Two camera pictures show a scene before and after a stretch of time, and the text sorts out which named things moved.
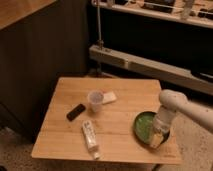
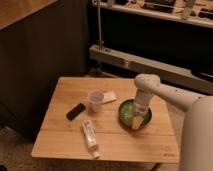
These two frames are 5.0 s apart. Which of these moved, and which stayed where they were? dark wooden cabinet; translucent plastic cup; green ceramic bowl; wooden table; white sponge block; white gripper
Moved: white gripper; green ceramic bowl
Stayed: dark wooden cabinet; white sponge block; wooden table; translucent plastic cup
